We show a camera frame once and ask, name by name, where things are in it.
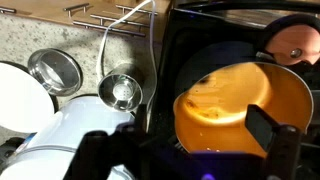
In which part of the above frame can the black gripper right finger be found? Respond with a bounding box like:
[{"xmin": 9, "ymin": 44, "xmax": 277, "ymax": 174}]
[{"xmin": 245, "ymin": 103, "xmax": 305, "ymax": 180}]

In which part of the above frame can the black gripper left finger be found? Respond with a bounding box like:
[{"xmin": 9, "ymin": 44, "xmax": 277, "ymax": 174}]
[{"xmin": 63, "ymin": 103, "xmax": 182, "ymax": 180}]

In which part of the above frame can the white rice cooker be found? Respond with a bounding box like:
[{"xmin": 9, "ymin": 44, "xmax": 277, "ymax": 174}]
[{"xmin": 0, "ymin": 95, "xmax": 136, "ymax": 180}]

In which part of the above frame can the small steel cup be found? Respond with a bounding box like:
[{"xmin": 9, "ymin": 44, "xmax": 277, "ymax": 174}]
[{"xmin": 97, "ymin": 71, "xmax": 144, "ymax": 113}]

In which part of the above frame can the white round plate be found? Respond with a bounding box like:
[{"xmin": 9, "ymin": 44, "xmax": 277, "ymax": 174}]
[{"xmin": 0, "ymin": 61, "xmax": 56, "ymax": 134}]

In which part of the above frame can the steel bowl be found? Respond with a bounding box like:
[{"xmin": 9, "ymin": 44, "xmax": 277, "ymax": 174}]
[{"xmin": 27, "ymin": 48, "xmax": 83, "ymax": 98}]

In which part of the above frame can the black electric stove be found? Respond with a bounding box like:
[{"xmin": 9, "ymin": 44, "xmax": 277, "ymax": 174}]
[{"xmin": 148, "ymin": 0, "xmax": 320, "ymax": 180}]

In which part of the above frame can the copper pot with black handles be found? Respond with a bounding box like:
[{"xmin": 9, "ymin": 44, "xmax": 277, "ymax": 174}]
[{"xmin": 173, "ymin": 14, "xmax": 320, "ymax": 159}]

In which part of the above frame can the white cable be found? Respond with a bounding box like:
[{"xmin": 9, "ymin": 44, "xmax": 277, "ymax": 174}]
[{"xmin": 95, "ymin": 0, "xmax": 158, "ymax": 133}]

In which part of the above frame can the steel cabinet handle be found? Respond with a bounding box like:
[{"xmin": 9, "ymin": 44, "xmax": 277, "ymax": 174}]
[
  {"xmin": 89, "ymin": 13, "xmax": 150, "ymax": 29},
  {"xmin": 114, "ymin": 3, "xmax": 158, "ymax": 16},
  {"xmin": 72, "ymin": 20, "xmax": 147, "ymax": 37},
  {"xmin": 63, "ymin": 2, "xmax": 91, "ymax": 18},
  {"xmin": 0, "ymin": 6, "xmax": 17, "ymax": 15}
]

